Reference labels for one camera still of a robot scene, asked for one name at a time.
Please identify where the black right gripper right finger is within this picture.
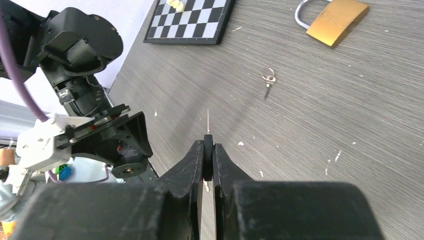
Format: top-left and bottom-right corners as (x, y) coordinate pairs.
(212, 143), (384, 240)

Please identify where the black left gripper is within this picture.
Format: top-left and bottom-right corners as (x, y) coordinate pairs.
(54, 104), (153, 166)

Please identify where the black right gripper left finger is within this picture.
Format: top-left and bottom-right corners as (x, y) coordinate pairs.
(11, 140), (204, 240)

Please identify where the black head key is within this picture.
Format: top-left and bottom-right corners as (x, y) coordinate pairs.
(203, 108), (214, 182)

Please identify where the black Kaijing padlock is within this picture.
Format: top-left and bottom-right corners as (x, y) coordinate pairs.
(111, 148), (148, 179)

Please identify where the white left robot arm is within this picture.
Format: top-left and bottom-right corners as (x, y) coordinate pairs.
(0, 0), (153, 171)

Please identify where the cream chess piece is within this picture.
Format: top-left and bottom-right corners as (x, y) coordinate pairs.
(166, 0), (185, 13)

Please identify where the black white chessboard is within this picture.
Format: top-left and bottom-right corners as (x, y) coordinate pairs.
(143, 0), (236, 45)

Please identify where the brass padlock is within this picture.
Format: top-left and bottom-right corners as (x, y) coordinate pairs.
(294, 0), (370, 48)

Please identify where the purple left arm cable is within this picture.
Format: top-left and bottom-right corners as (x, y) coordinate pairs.
(0, 9), (51, 123)

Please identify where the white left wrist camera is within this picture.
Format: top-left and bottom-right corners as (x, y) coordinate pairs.
(5, 113), (94, 196)

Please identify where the small silver key with ring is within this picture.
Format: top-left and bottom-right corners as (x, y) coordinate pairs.
(261, 67), (277, 100)

